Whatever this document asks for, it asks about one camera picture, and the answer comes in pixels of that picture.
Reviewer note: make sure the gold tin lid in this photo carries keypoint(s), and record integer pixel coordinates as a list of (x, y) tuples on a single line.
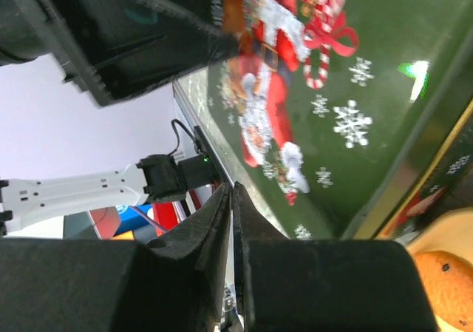
[(337, 108)]

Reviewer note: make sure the yellow cookie tray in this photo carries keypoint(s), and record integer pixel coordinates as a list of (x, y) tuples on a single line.
[(451, 232)]

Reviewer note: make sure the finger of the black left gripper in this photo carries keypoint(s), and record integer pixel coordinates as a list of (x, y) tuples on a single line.
[(190, 39)]

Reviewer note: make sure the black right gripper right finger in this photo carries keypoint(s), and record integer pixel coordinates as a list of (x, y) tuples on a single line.
[(322, 285)]

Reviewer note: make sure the aluminium frame rail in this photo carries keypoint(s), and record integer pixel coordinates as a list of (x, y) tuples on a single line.
[(190, 96)]

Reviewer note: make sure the round brown cookie top-left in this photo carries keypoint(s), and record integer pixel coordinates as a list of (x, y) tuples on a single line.
[(447, 280)]

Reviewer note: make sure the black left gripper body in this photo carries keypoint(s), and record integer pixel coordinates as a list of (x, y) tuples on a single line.
[(116, 50)]

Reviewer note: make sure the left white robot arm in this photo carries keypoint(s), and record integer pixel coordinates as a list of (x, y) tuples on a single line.
[(154, 179)]

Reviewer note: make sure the green christmas cookie tin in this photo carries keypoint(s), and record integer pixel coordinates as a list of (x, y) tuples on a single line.
[(450, 163)]

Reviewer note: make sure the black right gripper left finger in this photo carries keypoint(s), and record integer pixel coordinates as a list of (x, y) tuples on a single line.
[(173, 283)]

